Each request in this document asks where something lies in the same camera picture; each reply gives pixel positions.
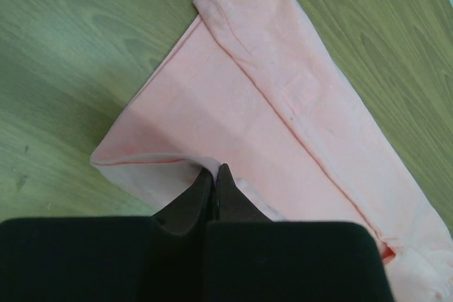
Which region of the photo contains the salmon pink t-shirt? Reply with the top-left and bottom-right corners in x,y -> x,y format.
91,0 -> 452,301

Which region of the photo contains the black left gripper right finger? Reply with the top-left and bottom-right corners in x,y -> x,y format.
207,164 -> 394,301

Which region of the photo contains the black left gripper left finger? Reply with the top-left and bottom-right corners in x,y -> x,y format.
1,170 -> 212,301

